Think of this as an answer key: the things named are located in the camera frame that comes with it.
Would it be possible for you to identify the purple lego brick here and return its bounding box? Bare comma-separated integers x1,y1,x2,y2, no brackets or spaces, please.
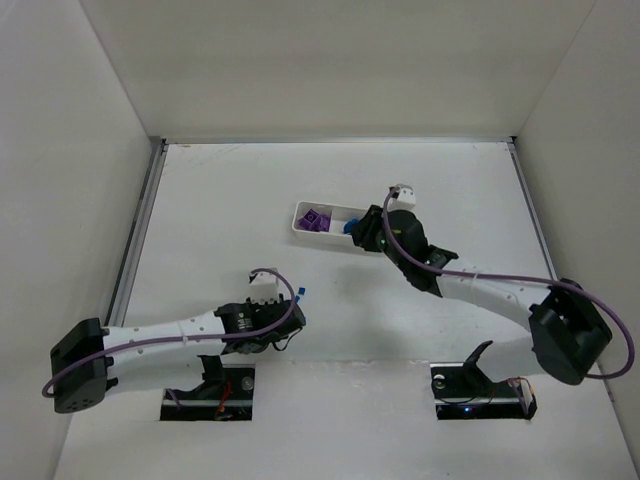
296,209,323,232

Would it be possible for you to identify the blue lego pile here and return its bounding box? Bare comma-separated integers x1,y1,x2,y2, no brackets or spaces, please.
342,218,359,235

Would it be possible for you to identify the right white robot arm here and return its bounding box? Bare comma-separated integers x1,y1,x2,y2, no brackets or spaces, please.
351,205,612,385

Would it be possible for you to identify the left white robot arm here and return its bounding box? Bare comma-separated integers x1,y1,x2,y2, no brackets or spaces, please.
42,298,306,414

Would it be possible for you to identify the white three-compartment tray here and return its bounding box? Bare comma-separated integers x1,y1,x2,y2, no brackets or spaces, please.
291,201,367,252

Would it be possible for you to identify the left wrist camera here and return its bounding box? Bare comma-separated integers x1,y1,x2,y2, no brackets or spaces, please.
248,269,280,305

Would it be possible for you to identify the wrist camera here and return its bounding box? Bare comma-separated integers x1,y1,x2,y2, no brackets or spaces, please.
388,184,417,211
248,269,280,305

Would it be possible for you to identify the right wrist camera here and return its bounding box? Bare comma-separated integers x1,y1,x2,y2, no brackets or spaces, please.
388,184,417,211

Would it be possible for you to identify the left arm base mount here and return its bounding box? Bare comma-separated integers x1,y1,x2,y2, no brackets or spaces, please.
159,357,255,422

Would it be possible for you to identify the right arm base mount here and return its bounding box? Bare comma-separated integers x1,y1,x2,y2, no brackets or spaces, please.
430,341,538,421

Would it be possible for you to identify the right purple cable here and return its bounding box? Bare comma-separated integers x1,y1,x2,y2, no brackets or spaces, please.
383,187,635,380

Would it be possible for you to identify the purple cable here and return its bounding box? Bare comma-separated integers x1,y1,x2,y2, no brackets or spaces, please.
383,187,635,380
41,268,299,399

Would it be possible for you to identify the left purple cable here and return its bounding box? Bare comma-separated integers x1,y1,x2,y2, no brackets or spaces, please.
41,268,299,399

